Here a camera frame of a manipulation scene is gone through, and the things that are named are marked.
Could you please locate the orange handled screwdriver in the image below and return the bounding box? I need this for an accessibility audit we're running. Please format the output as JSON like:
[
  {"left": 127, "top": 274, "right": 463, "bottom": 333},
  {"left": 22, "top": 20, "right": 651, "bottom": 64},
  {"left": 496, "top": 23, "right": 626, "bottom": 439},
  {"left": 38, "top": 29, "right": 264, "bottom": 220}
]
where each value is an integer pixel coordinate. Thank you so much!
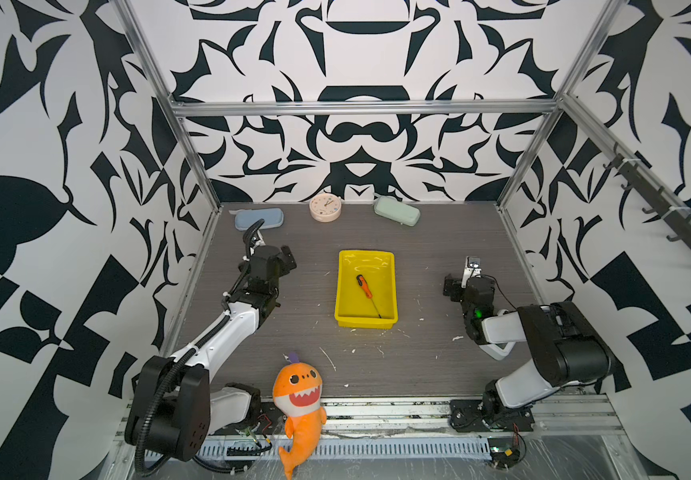
[{"left": 355, "top": 274, "right": 381, "bottom": 318}]

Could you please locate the aluminium mounting rail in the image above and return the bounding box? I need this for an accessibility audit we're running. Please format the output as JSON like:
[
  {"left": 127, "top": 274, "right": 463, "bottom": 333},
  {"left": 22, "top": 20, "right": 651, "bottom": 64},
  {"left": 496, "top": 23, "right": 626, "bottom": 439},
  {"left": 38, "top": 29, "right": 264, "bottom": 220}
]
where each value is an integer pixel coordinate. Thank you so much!
[{"left": 118, "top": 395, "right": 623, "bottom": 442}]

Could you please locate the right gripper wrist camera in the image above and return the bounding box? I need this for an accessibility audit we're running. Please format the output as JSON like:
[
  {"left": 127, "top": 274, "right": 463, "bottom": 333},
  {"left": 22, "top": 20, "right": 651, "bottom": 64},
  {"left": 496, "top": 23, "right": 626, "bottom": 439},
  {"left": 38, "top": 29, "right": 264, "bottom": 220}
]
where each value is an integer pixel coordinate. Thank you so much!
[{"left": 461, "top": 256, "right": 481, "bottom": 287}]

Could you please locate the orange shark plush toy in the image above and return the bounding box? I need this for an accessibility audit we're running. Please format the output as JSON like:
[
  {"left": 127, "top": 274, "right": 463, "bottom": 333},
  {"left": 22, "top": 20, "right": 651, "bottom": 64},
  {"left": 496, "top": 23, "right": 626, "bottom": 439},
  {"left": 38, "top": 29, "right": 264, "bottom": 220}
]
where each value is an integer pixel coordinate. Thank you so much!
[{"left": 273, "top": 353, "right": 328, "bottom": 479}]

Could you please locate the black wall hook rack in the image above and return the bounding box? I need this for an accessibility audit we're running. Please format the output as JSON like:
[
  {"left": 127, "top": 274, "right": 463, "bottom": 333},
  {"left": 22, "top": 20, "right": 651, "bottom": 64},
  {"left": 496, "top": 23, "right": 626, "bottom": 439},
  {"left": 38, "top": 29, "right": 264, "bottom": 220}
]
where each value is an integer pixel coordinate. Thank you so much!
[{"left": 601, "top": 142, "right": 691, "bottom": 250}]

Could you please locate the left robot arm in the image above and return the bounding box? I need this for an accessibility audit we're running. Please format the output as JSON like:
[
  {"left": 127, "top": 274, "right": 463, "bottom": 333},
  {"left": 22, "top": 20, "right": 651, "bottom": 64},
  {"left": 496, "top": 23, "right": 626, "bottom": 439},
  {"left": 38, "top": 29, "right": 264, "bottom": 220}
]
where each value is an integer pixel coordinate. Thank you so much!
[{"left": 125, "top": 240, "right": 297, "bottom": 477}]

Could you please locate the white slotted cable duct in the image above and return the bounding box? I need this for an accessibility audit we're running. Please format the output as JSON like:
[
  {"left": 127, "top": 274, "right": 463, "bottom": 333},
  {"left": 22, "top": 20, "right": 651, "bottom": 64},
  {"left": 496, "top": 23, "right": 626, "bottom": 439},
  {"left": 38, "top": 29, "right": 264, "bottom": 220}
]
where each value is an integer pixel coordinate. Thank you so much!
[{"left": 199, "top": 437, "right": 491, "bottom": 461}]

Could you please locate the yellow plastic bin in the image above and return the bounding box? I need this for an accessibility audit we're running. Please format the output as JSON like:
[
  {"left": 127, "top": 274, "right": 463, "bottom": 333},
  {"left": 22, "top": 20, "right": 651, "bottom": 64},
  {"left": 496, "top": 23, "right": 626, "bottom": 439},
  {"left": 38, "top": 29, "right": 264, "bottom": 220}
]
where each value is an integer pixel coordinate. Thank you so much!
[{"left": 335, "top": 250, "right": 399, "bottom": 330}]

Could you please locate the green pencil case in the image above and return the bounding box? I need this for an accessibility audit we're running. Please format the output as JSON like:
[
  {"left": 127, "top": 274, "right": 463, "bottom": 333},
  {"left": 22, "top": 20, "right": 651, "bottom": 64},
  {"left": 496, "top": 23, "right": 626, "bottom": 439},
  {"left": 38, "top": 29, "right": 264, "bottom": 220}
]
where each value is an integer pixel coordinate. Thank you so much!
[{"left": 373, "top": 196, "right": 421, "bottom": 227}]

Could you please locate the blue pencil case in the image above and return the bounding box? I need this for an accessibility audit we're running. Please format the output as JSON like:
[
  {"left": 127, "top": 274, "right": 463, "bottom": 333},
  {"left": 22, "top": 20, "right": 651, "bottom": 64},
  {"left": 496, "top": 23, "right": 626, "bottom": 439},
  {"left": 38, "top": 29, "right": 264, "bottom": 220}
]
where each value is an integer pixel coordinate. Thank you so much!
[{"left": 235, "top": 208, "right": 285, "bottom": 231}]

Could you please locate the pink round alarm clock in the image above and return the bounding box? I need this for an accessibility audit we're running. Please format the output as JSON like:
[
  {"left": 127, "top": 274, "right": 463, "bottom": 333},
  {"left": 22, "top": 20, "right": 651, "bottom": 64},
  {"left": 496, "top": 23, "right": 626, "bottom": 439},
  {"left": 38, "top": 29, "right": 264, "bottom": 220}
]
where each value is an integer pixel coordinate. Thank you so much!
[{"left": 309, "top": 193, "right": 343, "bottom": 223}]

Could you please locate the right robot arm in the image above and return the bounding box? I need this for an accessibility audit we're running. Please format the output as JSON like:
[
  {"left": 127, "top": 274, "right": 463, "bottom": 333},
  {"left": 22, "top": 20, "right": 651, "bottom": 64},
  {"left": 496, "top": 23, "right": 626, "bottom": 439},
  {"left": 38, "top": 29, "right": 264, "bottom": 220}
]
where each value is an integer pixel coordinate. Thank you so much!
[{"left": 443, "top": 275, "right": 617, "bottom": 433}]

